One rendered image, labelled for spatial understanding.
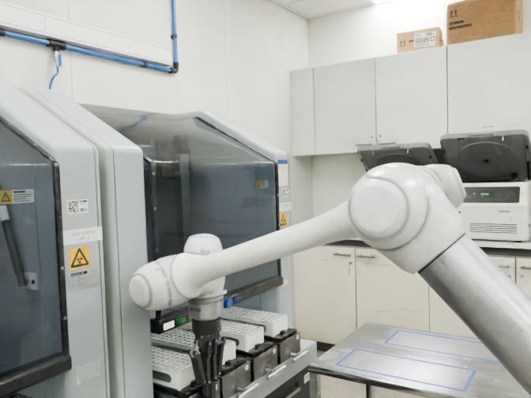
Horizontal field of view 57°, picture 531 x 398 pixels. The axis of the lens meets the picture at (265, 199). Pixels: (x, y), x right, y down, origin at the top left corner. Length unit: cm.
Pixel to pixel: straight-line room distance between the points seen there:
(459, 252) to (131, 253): 77
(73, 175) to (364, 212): 65
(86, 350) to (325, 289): 270
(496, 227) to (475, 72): 105
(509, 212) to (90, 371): 263
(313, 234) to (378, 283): 250
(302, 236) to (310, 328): 283
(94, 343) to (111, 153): 43
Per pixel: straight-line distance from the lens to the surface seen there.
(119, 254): 122
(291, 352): 174
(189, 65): 314
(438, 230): 79
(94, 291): 119
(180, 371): 134
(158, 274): 108
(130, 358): 129
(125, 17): 285
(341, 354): 154
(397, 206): 75
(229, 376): 146
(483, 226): 331
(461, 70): 365
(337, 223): 103
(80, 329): 118
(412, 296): 348
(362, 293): 360
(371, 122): 378
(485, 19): 374
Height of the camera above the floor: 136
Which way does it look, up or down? 3 degrees down
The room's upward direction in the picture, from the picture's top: 2 degrees counter-clockwise
